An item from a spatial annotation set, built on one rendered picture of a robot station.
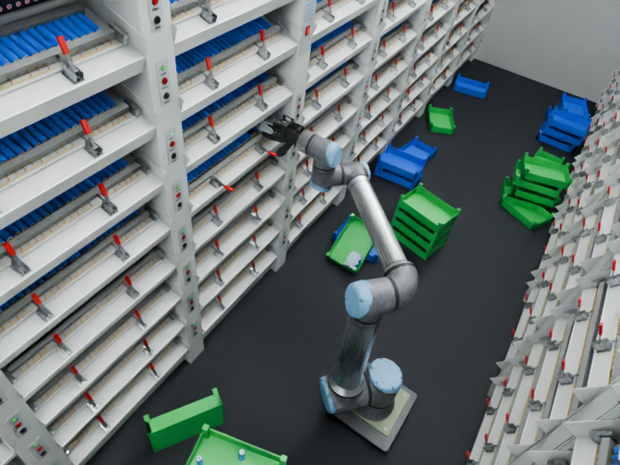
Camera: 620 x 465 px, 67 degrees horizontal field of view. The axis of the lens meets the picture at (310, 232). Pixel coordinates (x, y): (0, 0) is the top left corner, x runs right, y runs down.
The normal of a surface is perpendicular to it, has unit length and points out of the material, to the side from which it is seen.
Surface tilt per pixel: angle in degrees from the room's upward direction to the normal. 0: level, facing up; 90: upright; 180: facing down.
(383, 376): 5
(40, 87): 19
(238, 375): 0
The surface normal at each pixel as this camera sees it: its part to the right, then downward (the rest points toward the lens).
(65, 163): 0.38, -0.50
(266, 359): 0.11, -0.68
